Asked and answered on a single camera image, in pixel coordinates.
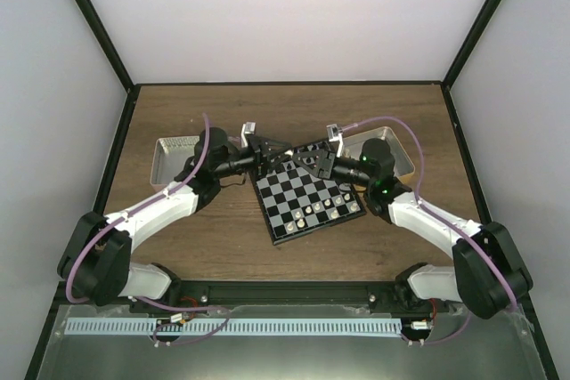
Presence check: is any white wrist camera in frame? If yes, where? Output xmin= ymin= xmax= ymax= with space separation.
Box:
xmin=240 ymin=122 xmax=257 ymax=149
xmin=326 ymin=124 xmax=345 ymax=158

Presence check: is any black white chess board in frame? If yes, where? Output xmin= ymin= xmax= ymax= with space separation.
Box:
xmin=249 ymin=159 xmax=365 ymax=246

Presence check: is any black frame back rail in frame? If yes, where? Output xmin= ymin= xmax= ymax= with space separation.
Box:
xmin=136 ymin=80 xmax=444 ymax=87

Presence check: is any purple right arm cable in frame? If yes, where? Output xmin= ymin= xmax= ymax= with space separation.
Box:
xmin=342 ymin=116 xmax=522 ymax=348

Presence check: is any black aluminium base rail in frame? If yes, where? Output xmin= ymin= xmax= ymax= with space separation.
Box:
xmin=57 ymin=279 xmax=526 ymax=314

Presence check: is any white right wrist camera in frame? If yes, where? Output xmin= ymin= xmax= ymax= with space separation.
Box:
xmin=326 ymin=124 xmax=345 ymax=158

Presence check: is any light blue slotted cable duct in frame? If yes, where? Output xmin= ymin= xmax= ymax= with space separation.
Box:
xmin=64 ymin=318 xmax=402 ymax=337

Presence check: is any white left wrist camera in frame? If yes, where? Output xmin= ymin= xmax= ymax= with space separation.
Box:
xmin=240 ymin=122 xmax=257 ymax=149

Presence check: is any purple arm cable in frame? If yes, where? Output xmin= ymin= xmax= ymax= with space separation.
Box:
xmin=64 ymin=112 xmax=231 ymax=350
xmin=342 ymin=116 xmax=522 ymax=348

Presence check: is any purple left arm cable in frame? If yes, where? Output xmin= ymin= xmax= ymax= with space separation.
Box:
xmin=64 ymin=112 xmax=231 ymax=350

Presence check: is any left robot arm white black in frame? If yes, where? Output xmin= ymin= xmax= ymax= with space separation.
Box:
xmin=57 ymin=125 xmax=292 ymax=312

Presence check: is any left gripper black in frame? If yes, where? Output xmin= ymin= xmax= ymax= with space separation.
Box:
xmin=215 ymin=133 xmax=293 ymax=182

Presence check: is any black frame post right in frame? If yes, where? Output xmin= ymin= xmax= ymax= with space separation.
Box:
xmin=444 ymin=0 xmax=530 ymax=87

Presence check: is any black frame post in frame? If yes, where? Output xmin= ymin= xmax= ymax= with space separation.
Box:
xmin=47 ymin=0 xmax=135 ymax=94
xmin=444 ymin=0 xmax=530 ymax=87

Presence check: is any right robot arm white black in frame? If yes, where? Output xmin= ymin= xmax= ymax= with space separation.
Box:
xmin=291 ymin=138 xmax=533 ymax=319

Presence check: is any pink metal tin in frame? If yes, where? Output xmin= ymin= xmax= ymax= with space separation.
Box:
xmin=150 ymin=135 xmax=200 ymax=191

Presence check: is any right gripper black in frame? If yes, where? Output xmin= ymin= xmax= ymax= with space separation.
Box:
xmin=293 ymin=150 xmax=374 ymax=189

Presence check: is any orange metal tin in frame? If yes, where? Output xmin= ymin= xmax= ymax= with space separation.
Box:
xmin=343 ymin=126 xmax=416 ymax=183

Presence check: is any black frame post left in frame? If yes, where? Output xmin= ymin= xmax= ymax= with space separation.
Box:
xmin=47 ymin=0 xmax=135 ymax=94

